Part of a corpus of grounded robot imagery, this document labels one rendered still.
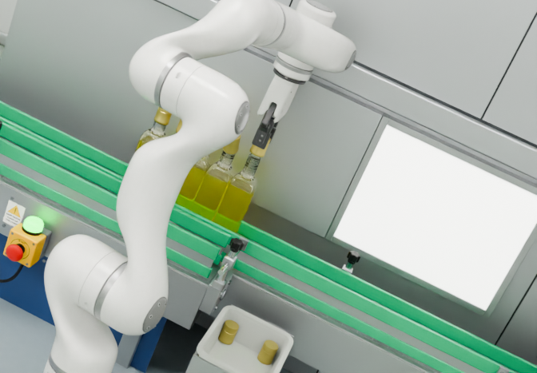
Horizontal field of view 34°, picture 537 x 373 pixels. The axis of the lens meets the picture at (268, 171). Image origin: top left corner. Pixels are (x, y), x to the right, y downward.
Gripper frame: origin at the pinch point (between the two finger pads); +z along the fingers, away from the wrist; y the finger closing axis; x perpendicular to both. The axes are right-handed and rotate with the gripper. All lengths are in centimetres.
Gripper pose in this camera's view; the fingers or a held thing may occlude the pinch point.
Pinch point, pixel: (264, 136)
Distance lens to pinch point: 198.0
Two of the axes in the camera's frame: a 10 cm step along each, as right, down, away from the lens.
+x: 8.9, 4.4, -1.1
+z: -3.7, 8.5, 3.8
